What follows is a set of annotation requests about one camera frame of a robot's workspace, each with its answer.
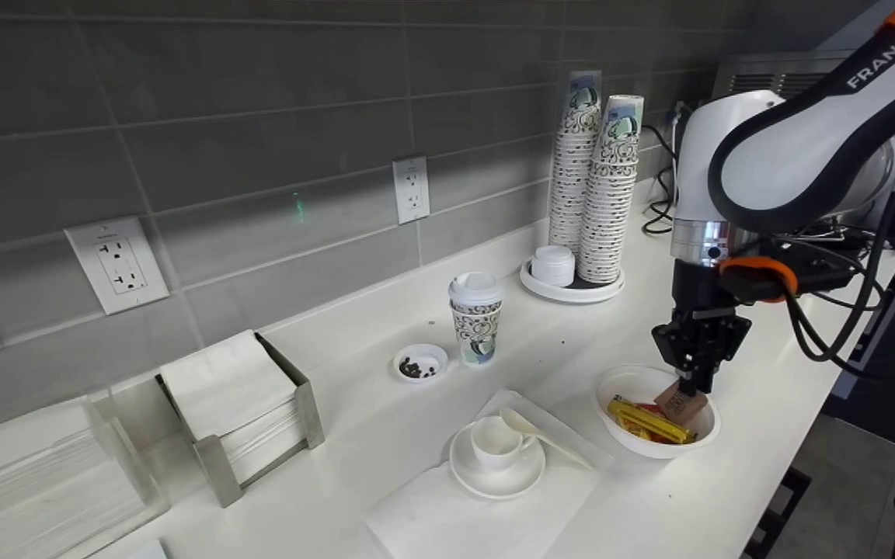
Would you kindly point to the small dish with dark bits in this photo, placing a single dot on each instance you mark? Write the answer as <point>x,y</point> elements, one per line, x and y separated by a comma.
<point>421,364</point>

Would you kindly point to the metal napkin holder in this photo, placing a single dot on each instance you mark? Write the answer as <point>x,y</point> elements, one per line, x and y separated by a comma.
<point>245,407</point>

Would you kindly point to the white wall power outlet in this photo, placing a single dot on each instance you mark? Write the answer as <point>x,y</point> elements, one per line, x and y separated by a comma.
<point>120,263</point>

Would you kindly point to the round white cup tray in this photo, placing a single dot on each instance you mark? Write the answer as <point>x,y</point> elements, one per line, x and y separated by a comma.
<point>572,294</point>

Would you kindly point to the white outlet near cups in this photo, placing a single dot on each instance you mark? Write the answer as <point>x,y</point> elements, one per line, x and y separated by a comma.
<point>412,187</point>

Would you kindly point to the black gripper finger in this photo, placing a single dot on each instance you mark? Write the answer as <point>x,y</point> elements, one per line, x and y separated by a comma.
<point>702,377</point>
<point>679,364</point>

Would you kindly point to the white bowl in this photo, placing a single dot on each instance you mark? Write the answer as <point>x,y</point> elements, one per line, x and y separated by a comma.
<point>642,385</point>

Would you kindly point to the yellow packets in bowl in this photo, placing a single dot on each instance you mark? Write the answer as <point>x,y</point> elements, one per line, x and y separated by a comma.
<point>646,425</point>

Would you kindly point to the clear plastic napkin box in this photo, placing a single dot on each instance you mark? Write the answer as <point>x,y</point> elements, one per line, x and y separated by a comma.
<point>71,484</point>

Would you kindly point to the white lid stack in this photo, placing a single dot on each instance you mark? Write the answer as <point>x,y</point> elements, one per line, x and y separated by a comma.
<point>555,265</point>

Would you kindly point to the white teacup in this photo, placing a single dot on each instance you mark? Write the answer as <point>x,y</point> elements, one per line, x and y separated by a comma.
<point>494,448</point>

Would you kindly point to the white napkin mat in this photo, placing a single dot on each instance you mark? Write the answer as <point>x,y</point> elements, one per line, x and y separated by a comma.
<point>436,521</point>

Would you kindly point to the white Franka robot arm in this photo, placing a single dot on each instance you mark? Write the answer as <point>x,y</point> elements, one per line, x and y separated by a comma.
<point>776,201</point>

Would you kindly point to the single patterned paper cup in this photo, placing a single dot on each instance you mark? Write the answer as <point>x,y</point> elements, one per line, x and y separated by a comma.
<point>475,307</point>

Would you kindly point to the brown packet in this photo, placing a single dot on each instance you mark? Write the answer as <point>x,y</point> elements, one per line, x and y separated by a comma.
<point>683,404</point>

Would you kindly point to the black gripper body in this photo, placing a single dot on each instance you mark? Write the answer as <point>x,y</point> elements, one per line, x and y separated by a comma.
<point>702,318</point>

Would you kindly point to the tall patterned cup stack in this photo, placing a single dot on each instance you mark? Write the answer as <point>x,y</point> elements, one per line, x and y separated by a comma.
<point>613,176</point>

